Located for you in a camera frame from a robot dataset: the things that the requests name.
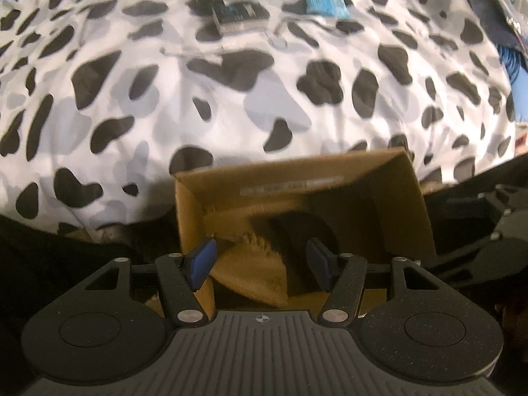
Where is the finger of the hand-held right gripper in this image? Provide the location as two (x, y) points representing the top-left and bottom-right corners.
(443, 183), (522, 219)

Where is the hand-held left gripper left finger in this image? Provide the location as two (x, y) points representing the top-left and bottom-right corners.
(84, 238), (218, 326)

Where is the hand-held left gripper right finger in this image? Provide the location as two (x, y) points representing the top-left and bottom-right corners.
(306, 238), (444, 326)

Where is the brown cardboard box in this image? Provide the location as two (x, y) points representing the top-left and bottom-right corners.
(173, 147), (438, 322)

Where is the black packet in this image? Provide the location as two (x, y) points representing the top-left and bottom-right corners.
(211, 1), (271, 36)

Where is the blue packet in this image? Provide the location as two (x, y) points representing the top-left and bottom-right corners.
(301, 0), (352, 19)

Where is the brown fringed cloth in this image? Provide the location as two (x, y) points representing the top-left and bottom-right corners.
(202, 208), (289, 308)

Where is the cow print blanket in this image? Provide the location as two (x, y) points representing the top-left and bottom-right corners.
(0, 0), (518, 242)

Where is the dark blue printed cloth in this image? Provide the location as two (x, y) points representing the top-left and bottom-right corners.
(466, 0), (528, 91)

